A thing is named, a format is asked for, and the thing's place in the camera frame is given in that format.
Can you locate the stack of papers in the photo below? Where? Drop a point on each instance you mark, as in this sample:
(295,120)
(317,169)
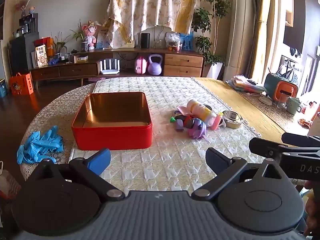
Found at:
(246,85)

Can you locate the yellow patterned cloth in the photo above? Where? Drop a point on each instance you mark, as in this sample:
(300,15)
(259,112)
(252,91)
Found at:
(150,5)

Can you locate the pink plush doll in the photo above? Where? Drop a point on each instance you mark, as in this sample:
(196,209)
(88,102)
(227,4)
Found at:
(90,36)

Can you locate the black speaker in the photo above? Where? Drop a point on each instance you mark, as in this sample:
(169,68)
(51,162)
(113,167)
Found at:
(145,40)

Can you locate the orange gift box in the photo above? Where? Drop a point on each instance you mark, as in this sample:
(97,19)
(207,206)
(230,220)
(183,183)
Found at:
(21,85)

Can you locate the white router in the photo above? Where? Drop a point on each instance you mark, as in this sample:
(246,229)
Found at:
(110,70)

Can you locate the green small cap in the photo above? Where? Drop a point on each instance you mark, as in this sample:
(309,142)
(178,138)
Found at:
(173,119)

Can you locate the pink flat box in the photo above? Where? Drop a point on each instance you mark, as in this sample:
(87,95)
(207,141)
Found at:
(96,79)

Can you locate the green orange appliance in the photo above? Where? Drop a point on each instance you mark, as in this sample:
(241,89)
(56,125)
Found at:
(277,86)

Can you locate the red tin box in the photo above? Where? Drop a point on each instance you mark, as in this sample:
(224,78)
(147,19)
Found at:
(112,112)

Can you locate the green mug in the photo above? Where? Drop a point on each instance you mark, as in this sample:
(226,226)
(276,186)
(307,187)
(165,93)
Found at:
(293,106)

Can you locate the white standing air conditioner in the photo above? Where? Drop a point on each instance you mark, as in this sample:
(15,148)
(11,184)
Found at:
(243,30)

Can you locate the pink striped comb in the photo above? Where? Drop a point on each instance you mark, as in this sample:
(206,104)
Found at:
(182,110)

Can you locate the black cabinet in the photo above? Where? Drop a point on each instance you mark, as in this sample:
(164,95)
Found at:
(21,52)

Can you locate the pile of blue gloves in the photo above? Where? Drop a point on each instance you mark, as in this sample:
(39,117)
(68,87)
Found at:
(40,145)

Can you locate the pink tube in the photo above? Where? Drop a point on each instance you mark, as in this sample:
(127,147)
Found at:
(217,121)

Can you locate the small black red toy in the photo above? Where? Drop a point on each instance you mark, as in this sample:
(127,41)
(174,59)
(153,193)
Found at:
(182,117)

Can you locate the white bottle yellow label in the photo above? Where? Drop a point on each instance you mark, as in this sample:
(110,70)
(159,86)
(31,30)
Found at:
(201,111)

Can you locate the yellow curtain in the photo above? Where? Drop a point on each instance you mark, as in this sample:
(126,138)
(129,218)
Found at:
(265,30)

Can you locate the potted grass plant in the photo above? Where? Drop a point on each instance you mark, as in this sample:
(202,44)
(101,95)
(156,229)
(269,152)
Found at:
(85,46)

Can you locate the purple blue spotted toy figure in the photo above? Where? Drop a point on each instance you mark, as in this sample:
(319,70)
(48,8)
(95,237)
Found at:
(197,130)

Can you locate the yellow woven table runner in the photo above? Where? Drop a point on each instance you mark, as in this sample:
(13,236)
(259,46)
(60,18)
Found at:
(240,105)

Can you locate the white plastic bag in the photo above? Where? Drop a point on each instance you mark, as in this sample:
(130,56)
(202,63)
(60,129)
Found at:
(8,182)

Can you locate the purple kettlebell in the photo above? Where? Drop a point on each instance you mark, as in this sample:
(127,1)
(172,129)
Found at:
(155,67)

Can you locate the small leafy potted plant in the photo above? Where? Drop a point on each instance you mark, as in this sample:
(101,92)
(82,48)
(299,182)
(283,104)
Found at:
(58,46)

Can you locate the clear plastic bag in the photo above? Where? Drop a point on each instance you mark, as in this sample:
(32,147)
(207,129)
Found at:
(172,41)

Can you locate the lace tablecloth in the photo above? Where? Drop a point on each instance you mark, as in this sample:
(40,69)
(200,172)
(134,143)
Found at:
(50,112)

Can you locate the black coffee machine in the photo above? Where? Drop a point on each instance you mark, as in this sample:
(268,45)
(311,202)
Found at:
(28,23)

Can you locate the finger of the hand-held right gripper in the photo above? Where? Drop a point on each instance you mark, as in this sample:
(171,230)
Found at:
(300,140)
(270,150)

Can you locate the teal bucket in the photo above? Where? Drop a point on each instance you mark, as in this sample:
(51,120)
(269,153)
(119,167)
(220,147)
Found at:
(2,88)

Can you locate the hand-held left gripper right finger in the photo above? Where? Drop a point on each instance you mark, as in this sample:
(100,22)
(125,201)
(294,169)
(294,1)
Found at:
(215,158)

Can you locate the purple block toy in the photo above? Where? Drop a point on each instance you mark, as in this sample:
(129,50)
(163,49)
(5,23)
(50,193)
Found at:
(179,125)

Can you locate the wooden TV cabinet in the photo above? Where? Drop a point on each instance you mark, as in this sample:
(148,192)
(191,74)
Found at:
(183,61)

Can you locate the small white box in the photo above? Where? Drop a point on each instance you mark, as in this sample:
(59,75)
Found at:
(82,58)

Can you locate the white brown snack bag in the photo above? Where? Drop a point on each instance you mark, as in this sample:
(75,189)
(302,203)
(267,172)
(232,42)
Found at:
(41,56)

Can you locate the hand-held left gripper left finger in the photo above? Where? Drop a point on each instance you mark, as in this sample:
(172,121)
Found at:
(98,161)

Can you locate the potted tree white pot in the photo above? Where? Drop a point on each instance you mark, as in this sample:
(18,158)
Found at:
(213,70)

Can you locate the pink toy case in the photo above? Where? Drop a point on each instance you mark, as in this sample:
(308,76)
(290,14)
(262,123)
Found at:
(141,66)

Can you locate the steel bowl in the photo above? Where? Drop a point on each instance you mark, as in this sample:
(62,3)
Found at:
(232,118)

